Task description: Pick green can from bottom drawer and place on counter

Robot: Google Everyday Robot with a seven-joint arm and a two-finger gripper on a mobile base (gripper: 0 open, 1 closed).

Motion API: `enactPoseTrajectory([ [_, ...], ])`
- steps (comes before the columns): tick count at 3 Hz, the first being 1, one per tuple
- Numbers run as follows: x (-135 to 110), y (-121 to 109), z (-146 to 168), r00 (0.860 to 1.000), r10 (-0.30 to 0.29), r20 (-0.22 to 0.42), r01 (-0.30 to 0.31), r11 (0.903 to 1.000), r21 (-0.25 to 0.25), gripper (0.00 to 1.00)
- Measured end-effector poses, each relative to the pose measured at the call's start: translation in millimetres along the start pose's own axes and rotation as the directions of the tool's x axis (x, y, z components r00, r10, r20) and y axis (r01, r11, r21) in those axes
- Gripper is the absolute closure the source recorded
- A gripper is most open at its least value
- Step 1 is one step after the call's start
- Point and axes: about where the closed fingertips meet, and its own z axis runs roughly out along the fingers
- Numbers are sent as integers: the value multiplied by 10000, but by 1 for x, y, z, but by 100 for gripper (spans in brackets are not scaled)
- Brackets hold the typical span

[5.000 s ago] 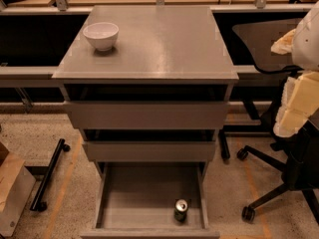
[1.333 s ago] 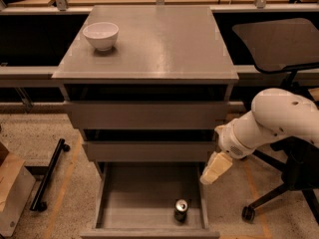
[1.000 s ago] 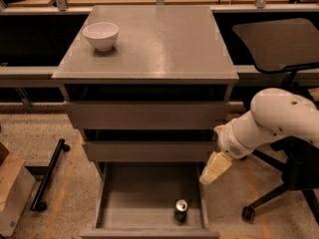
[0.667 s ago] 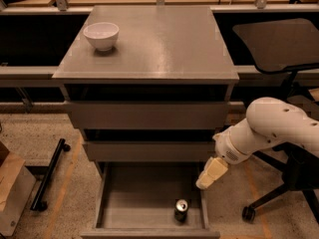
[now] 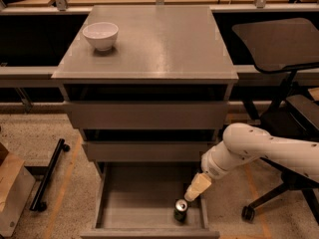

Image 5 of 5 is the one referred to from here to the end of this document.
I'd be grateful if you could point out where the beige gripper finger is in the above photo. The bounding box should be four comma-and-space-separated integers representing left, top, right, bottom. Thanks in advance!
191, 173, 211, 197
184, 185, 196, 202

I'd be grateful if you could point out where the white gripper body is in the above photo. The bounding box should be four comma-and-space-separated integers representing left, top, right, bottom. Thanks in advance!
201, 150, 227, 180

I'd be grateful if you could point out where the green soda can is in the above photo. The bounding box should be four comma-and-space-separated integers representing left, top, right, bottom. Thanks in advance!
173, 199, 188, 222

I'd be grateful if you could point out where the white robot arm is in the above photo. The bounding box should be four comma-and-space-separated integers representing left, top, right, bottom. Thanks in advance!
184, 122, 319, 202

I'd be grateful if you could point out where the grey open bottom drawer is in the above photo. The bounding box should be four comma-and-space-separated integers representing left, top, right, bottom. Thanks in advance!
81, 162, 219, 239

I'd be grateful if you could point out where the grey drawer cabinet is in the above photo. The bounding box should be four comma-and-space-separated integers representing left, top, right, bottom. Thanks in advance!
54, 5, 237, 239

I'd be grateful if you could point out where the grey middle drawer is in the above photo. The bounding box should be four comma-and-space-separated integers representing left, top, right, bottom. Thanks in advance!
83, 129, 216, 162

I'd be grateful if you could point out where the grey top drawer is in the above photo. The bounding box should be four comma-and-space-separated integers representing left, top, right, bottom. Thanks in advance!
63, 84, 231, 130

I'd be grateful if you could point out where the black table leg with casters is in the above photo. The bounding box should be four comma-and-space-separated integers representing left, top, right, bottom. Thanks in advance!
28, 138, 70, 212

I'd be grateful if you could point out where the white ceramic bowl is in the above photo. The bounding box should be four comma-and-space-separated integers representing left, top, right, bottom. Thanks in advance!
83, 22, 119, 51

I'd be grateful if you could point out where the wooden box on floor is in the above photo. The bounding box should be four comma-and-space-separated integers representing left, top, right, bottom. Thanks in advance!
0, 143, 35, 237

